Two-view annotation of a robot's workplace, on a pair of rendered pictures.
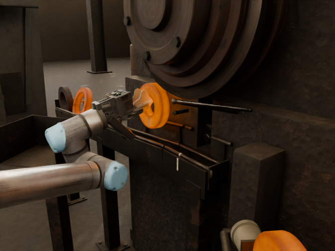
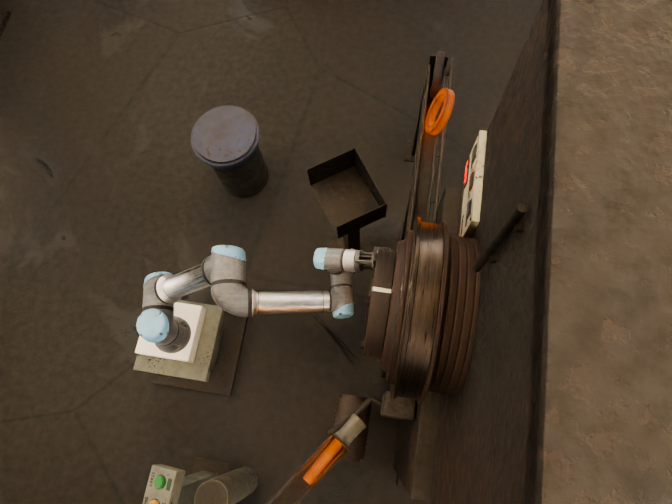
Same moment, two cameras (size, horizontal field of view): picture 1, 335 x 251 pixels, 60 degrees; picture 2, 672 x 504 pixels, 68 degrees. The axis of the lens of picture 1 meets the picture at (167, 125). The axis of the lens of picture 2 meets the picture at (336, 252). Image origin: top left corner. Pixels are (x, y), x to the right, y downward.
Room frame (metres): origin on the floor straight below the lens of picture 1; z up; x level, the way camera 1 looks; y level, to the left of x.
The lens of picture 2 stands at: (0.51, -0.16, 2.40)
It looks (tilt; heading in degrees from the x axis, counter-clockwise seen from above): 71 degrees down; 56
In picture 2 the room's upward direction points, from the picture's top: 10 degrees counter-clockwise
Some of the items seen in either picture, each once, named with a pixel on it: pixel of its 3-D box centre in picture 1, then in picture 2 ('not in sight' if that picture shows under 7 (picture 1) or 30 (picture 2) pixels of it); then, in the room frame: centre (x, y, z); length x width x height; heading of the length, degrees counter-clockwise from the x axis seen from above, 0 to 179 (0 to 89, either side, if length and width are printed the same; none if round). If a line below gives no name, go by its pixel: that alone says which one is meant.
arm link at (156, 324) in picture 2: not in sight; (157, 325); (0.16, 0.62, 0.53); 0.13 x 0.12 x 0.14; 51
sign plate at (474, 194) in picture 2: not in sight; (471, 189); (1.13, 0.06, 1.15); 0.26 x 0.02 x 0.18; 37
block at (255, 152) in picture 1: (255, 193); (398, 406); (0.61, -0.21, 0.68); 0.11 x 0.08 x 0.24; 127
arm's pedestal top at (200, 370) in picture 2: not in sight; (180, 338); (0.16, 0.61, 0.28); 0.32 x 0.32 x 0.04; 38
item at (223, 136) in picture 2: not in sight; (235, 156); (0.90, 1.16, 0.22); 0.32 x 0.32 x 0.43
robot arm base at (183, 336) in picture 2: not in sight; (168, 332); (0.16, 0.61, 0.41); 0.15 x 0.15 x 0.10
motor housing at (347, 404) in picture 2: not in sight; (352, 426); (0.45, -0.15, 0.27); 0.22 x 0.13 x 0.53; 37
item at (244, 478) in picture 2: not in sight; (229, 488); (-0.07, 0.01, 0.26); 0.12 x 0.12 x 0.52
